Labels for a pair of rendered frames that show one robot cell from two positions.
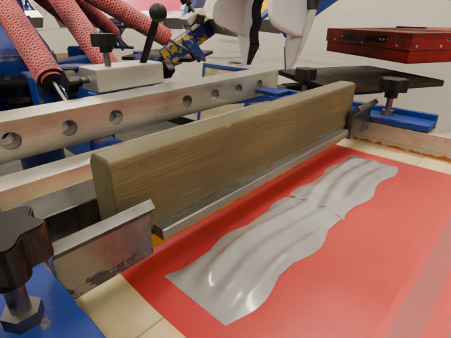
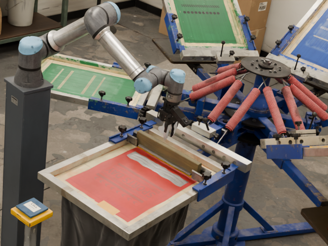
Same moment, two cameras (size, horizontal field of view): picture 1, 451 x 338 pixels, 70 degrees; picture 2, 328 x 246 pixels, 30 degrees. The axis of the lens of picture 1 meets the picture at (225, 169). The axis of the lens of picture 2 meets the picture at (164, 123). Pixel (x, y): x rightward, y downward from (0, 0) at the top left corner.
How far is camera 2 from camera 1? 3.07 m
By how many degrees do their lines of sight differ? 72
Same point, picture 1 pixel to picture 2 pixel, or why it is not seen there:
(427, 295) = (132, 172)
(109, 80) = (194, 128)
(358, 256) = (140, 169)
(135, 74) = (201, 131)
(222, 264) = (137, 154)
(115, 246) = (133, 140)
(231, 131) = (154, 142)
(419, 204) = (159, 182)
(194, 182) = (146, 144)
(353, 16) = not seen: outside the picture
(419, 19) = not seen: outside the picture
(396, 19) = not seen: outside the picture
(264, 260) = (138, 159)
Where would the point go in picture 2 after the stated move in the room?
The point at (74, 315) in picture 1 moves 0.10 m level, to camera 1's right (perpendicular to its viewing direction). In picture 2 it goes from (121, 138) to (121, 148)
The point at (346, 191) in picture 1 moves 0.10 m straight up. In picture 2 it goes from (163, 173) to (166, 156)
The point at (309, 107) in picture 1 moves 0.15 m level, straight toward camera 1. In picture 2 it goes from (176, 155) to (147, 148)
